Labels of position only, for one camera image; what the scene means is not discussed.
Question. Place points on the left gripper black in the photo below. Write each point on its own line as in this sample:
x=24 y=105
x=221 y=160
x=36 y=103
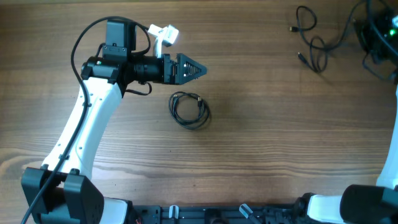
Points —
x=176 y=78

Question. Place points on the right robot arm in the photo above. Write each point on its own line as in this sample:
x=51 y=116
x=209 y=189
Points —
x=347 y=124

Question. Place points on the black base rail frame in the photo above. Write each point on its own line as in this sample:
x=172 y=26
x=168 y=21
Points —
x=207 y=215

